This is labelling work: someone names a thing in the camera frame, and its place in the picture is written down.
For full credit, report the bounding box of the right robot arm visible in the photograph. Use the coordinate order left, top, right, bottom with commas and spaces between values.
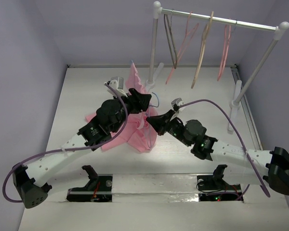
146, 110, 289, 195

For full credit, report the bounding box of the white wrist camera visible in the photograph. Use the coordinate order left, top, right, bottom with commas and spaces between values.
171, 98, 184, 118
105, 77, 127, 97

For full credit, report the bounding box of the beige wooden hanger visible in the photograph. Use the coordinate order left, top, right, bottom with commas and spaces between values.
191, 11, 214, 89

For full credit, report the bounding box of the thick pink hanger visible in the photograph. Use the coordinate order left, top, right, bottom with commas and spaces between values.
217, 25, 231, 81

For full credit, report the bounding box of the thin pink hanger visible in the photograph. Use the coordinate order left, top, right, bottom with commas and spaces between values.
165, 12, 199, 85

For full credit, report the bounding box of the blue wire hanger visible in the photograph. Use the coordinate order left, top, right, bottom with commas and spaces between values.
126, 60, 160, 153

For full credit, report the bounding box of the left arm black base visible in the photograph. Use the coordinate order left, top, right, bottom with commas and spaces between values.
66, 165, 113, 203

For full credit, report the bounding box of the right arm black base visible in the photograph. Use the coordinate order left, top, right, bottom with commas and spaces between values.
196, 165, 244, 202

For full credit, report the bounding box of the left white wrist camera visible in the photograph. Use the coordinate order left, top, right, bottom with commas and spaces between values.
105, 77, 127, 97

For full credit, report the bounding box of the pink t shirt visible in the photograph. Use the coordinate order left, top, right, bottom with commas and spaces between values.
84, 63, 158, 153

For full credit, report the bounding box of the white clothes rack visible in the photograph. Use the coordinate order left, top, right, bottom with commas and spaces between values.
147, 0, 289, 121

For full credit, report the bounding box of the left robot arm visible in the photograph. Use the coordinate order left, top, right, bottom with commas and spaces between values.
12, 88, 151, 209

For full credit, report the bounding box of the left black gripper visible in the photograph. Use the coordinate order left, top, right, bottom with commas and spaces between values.
111, 89, 150, 133

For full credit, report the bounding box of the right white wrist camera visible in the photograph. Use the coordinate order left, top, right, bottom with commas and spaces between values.
171, 98, 184, 118

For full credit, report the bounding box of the brown grey hanger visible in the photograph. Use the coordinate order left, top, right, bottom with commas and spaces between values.
163, 14, 178, 69

